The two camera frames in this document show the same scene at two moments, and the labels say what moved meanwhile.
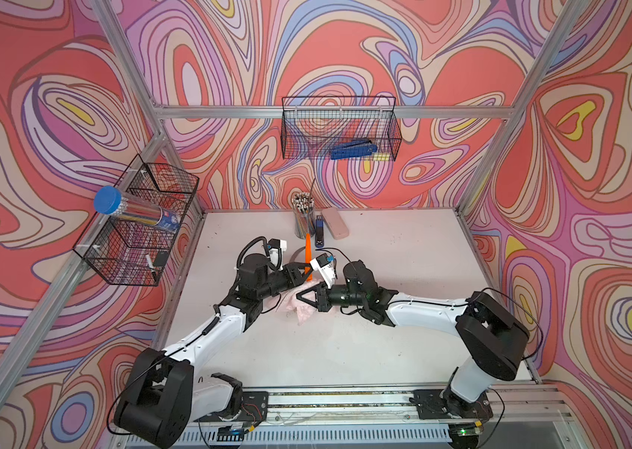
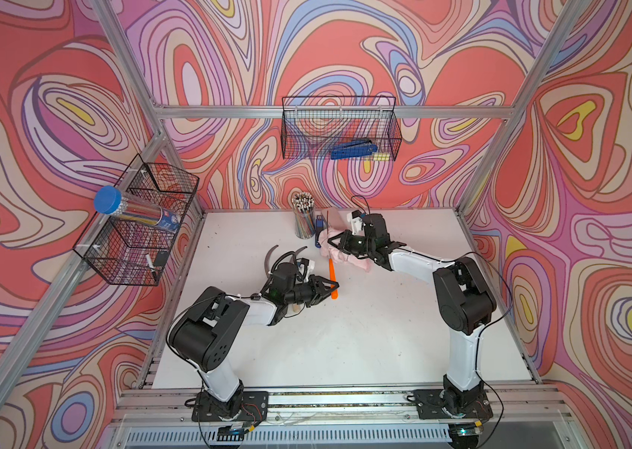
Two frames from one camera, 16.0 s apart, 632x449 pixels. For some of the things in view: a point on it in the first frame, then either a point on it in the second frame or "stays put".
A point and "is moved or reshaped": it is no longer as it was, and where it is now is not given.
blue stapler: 319,231 stays put
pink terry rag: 286,301 is moved or reshaped
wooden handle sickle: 292,260 stays put
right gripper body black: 338,296 -> 358,243
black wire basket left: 129,251 stays put
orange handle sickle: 308,239 -> 332,273
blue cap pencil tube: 109,200 stays put
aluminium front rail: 385,404 stays put
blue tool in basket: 352,148 stays put
